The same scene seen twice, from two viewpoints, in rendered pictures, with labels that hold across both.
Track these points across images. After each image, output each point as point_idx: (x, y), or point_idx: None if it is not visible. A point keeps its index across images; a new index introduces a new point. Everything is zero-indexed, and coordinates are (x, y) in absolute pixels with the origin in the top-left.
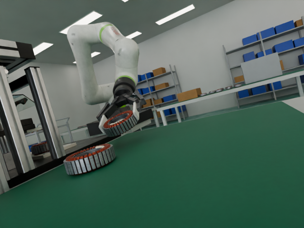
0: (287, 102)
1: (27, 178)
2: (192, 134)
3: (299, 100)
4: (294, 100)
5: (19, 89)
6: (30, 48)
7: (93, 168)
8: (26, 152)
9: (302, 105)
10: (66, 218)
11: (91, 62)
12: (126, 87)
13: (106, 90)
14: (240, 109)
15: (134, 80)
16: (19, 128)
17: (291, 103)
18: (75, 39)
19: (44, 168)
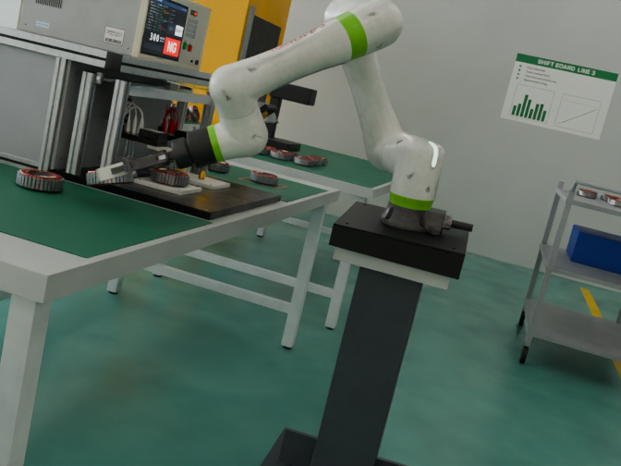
0: (62, 251)
1: (66, 178)
2: (42, 210)
3: (51, 253)
4: (65, 257)
5: (140, 96)
6: (119, 59)
7: (16, 182)
8: (74, 157)
9: (15, 240)
10: None
11: (360, 77)
12: (174, 142)
13: (389, 150)
14: (119, 248)
15: (219, 141)
16: (79, 133)
17: (44, 247)
18: None
19: (82, 181)
